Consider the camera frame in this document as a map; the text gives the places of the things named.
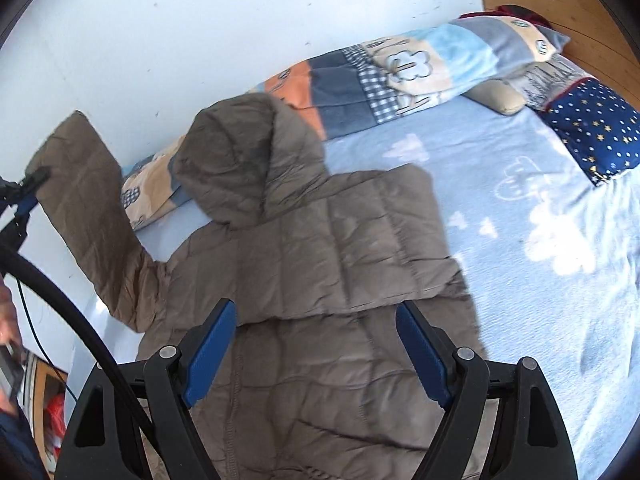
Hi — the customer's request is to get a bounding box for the blue cloud-print bed sheet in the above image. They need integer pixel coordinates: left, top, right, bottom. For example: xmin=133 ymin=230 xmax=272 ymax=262
xmin=65 ymin=55 xmax=640 ymax=480

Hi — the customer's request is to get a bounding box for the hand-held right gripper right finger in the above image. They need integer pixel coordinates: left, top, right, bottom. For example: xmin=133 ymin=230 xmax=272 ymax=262
xmin=395 ymin=301 xmax=581 ymax=480

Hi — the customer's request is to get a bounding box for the red plastic bag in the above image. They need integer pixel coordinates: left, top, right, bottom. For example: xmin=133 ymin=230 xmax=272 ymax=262
xmin=42 ymin=392 xmax=68 ymax=448

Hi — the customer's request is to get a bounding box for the dark red cloth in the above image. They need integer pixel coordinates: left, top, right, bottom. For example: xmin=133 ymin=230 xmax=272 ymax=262
xmin=457 ymin=4 xmax=553 ymax=31

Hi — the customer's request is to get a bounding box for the beige pillow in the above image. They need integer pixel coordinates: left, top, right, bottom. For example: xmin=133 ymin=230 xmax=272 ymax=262
xmin=462 ymin=79 xmax=528 ymax=116

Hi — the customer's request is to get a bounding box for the patchwork fleece blanket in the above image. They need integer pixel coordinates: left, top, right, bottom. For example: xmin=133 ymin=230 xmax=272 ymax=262
xmin=120 ymin=10 xmax=571 ymax=231

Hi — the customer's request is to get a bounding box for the navy star-print pillow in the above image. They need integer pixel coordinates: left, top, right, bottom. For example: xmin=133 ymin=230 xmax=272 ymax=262
xmin=542 ymin=77 xmax=640 ymax=188

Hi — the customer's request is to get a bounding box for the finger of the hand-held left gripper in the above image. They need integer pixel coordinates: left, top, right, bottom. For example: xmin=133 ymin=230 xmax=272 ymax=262
xmin=0 ymin=166 xmax=52 ymax=200
xmin=0 ymin=194 xmax=40 ymax=251

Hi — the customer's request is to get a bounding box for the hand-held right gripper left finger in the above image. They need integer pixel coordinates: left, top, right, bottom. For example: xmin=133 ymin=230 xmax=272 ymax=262
xmin=54 ymin=298 xmax=237 ymax=480

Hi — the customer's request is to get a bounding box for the person's left hand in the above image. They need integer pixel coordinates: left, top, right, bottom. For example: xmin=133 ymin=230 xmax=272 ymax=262
xmin=0 ymin=280 xmax=20 ymax=347

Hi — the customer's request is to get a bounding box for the thick black cable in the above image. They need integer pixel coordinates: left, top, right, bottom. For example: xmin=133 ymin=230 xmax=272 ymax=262
xmin=0 ymin=240 xmax=158 ymax=443

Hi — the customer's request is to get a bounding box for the brown quilted hooded jacket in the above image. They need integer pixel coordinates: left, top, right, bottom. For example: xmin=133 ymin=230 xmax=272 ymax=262
xmin=25 ymin=92 xmax=493 ymax=480

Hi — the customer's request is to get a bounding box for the thin black cable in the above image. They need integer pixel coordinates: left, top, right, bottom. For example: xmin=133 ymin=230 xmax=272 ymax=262
xmin=15 ymin=277 xmax=76 ymax=406

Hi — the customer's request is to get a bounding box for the wooden furniture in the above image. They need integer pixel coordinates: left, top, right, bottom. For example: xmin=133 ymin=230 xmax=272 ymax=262
xmin=20 ymin=355 xmax=71 ymax=476

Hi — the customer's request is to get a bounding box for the grey printed pillow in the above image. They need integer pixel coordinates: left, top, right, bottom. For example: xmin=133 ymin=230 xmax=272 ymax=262
xmin=510 ymin=52 xmax=593 ymax=111

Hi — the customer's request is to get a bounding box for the wooden headboard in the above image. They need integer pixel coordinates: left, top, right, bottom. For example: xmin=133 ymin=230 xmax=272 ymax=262
xmin=477 ymin=0 xmax=640 ymax=111

